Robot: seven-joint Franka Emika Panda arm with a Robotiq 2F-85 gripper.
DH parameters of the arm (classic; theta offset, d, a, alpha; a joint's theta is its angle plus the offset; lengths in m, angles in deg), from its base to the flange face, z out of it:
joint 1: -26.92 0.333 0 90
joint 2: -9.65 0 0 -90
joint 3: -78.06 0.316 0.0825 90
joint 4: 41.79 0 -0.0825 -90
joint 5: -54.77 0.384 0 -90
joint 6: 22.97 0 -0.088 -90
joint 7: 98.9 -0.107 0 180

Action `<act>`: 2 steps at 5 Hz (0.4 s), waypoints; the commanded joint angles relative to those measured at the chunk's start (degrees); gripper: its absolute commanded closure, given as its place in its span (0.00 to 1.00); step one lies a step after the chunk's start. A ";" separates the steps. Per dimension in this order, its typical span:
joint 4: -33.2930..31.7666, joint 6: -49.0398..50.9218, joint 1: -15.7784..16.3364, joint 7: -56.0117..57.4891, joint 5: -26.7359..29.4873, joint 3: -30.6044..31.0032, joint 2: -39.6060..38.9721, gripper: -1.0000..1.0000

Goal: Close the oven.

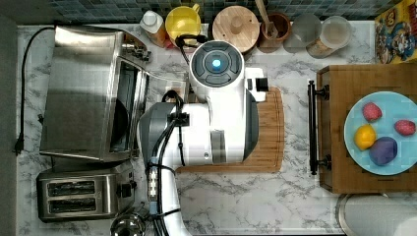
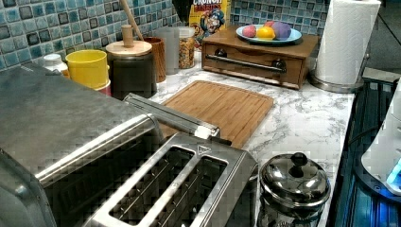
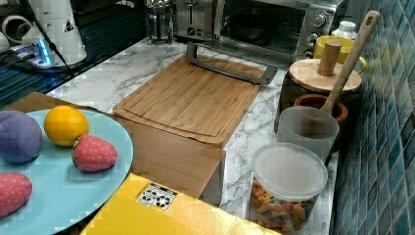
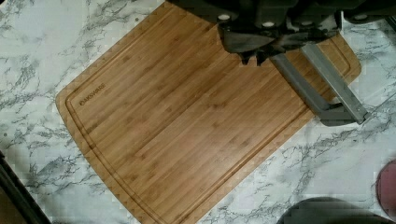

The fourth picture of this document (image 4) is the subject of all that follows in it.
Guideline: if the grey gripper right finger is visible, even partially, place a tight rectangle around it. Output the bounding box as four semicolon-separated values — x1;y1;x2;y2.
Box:
270;54;352;127

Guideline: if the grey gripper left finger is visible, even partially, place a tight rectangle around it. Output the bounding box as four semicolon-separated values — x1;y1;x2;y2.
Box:
302;45;371;125

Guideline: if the dark grey round object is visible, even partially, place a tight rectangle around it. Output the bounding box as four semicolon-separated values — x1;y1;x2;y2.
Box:
276;197;395;224

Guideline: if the dark red round object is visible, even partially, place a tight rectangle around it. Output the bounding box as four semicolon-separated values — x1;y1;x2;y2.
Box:
375;161;396;219

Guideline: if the bamboo cutting board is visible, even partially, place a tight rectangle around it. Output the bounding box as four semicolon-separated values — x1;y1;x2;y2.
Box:
55;1;362;224

